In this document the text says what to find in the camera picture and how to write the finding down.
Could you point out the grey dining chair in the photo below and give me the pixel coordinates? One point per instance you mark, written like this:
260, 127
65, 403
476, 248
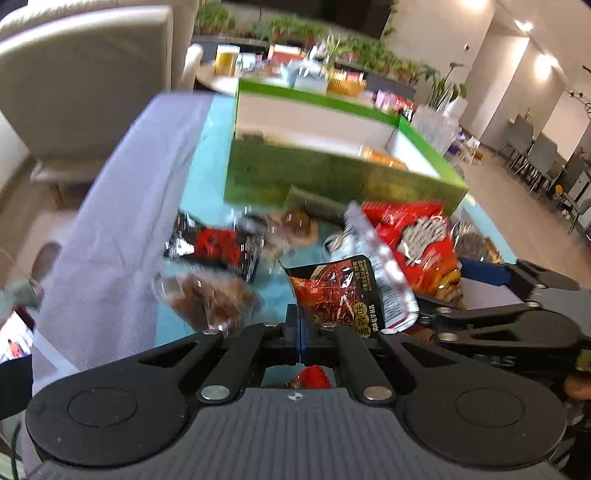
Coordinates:
545, 157
519, 138

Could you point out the round white table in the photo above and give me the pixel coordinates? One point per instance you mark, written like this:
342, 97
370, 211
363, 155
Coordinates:
219, 83

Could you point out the beige armchair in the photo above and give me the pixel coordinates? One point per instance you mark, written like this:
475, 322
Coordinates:
83, 78

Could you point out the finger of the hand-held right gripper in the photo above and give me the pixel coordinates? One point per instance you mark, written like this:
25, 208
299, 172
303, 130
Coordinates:
482, 272
466, 318

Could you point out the round brown snack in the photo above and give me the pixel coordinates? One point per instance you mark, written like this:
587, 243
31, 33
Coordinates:
298, 226

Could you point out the row of potted plants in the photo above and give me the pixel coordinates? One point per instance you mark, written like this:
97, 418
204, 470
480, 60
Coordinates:
295, 30

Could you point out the grass plant in vase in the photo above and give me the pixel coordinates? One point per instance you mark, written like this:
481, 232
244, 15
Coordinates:
336, 50

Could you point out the green cardboard box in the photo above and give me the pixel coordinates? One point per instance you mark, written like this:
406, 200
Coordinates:
295, 170

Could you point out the grey cloth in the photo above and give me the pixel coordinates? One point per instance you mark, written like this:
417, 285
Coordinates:
120, 207

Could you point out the large red chip bag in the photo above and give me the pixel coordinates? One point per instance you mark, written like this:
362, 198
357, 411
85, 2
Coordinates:
415, 235

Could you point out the clear wrapped brown pastry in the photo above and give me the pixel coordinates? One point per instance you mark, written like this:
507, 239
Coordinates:
212, 295

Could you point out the pink box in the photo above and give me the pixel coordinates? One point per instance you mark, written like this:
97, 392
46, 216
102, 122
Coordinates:
384, 99

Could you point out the black red snack packet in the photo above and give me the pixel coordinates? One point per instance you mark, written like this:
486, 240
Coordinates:
212, 244

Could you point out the clear bag of dark snacks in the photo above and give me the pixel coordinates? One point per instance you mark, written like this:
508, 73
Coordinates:
473, 244

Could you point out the yellow can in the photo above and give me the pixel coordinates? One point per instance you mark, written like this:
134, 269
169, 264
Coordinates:
227, 61

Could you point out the red spicy snack packet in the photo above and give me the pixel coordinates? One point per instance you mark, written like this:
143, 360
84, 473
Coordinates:
332, 295

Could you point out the large leafy plant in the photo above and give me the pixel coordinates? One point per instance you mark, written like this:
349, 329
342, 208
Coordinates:
443, 90

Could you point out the silver snack packet white back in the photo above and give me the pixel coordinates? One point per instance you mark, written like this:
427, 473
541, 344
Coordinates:
383, 272

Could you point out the wicker basket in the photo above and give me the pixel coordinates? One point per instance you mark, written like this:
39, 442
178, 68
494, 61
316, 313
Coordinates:
346, 86

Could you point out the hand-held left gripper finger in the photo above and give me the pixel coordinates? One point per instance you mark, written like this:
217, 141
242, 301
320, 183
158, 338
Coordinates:
295, 337
307, 344

